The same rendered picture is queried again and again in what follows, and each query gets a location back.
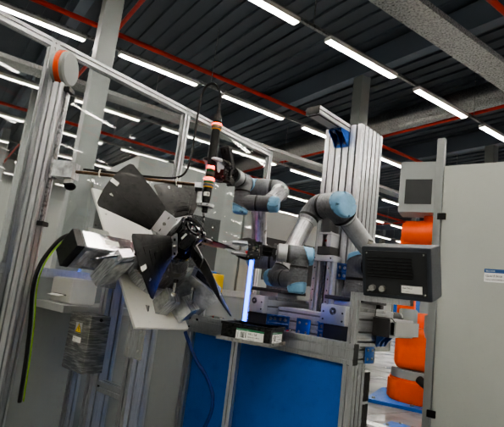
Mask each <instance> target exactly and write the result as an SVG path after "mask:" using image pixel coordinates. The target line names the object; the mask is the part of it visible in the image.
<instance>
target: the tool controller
mask: <svg viewBox="0 0 504 427"><path fill-rule="evenodd" d="M362 259H363V295H364V296H371V297H387V298H395V299H402V300H410V301H419V302H434V301H435V300H437V299H439V298H440V297H441V296H442V291H441V262H440V246H439V245H417V244H389V243H372V244H368V245H365V246H362Z"/></svg>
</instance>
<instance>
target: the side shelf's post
mask: <svg viewBox="0 0 504 427"><path fill-rule="evenodd" d="M80 377H81V374H78V373H76V372H74V371H72V370H69V373H68V379H67V383H66V388H65V393H64V401H63V406H62V412H61V416H60V421H59V426H58V427H72V425H73V420H74V416H75V406H76V401H77V397H78V391H79V386H80Z"/></svg>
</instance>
